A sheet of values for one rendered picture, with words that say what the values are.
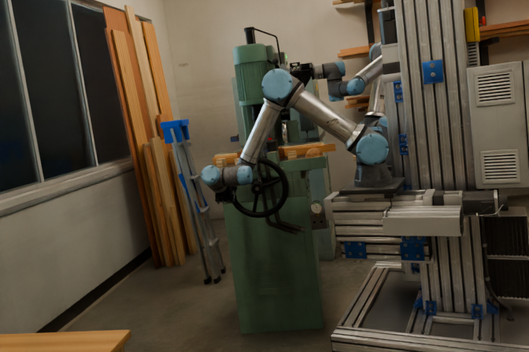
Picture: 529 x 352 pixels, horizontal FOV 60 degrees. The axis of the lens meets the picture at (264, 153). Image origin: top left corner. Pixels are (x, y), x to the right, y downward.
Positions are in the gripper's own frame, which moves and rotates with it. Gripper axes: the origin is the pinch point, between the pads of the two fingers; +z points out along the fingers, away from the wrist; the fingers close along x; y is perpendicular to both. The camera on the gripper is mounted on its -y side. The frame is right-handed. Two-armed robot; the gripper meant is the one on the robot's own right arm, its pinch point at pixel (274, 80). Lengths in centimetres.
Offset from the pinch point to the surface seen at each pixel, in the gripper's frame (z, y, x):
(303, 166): -9.6, -27.2, 35.5
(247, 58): 12.5, 8.2, -10.2
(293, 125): -5.3, -35.6, -0.5
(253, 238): 20, -51, 60
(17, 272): 150, -51, 67
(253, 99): 12.0, -6.9, 4.4
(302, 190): -8, -36, 44
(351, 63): -59, -152, -179
